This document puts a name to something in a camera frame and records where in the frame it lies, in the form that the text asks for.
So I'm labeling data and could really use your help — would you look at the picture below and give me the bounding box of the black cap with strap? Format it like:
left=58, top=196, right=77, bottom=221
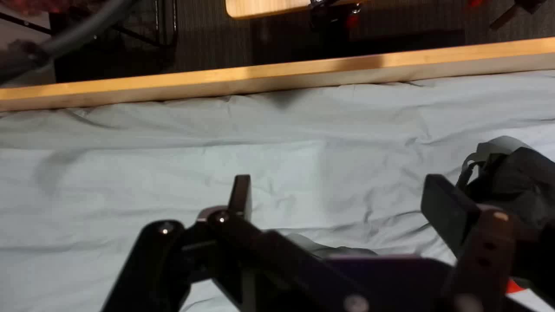
left=456, top=136, right=555, bottom=241

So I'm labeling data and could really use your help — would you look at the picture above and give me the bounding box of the wooden bed frame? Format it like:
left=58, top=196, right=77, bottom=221
left=0, top=37, right=555, bottom=113

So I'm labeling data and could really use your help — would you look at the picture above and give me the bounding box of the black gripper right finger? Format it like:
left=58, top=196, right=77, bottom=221
left=422, top=176, right=515, bottom=273

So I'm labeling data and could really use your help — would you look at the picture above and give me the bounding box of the light blue bed sheet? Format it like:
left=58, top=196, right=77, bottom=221
left=0, top=72, right=555, bottom=312

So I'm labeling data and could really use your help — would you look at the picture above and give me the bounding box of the wooden side table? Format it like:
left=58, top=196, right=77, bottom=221
left=224, top=0, right=319, bottom=20

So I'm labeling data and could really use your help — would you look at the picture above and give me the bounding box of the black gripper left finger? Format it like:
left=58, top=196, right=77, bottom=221
left=198, top=176, right=252, bottom=231

